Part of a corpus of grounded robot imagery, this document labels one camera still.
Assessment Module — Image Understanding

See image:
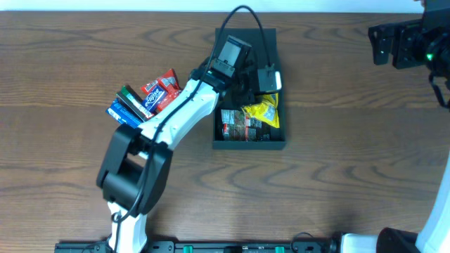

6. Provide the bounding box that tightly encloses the yellow snack packet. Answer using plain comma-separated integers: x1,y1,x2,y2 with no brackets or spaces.
242,93,280,129

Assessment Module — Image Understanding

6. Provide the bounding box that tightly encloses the dark snack packet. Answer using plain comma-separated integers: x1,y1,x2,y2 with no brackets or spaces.
221,109,270,142

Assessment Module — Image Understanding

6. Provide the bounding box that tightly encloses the black box with lid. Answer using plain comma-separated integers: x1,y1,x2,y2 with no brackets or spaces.
212,28,287,150

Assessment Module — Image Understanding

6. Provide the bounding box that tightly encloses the red snack packet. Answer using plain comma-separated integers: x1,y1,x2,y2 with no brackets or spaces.
141,69,181,114

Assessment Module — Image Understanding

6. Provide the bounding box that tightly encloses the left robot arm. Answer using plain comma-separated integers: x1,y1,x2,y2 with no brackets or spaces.
96,51,257,252

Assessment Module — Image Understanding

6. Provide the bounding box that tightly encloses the blue cookie pack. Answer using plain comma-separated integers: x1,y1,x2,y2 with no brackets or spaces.
106,98,142,128

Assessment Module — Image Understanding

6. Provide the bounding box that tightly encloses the blue eclipse gum box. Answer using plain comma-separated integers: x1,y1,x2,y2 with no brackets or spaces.
142,87,167,112

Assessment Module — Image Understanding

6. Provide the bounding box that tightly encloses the green black candy bar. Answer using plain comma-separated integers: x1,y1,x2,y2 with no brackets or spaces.
116,85,155,122

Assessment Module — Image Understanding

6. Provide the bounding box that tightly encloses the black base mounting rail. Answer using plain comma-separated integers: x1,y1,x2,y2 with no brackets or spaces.
53,239,340,253

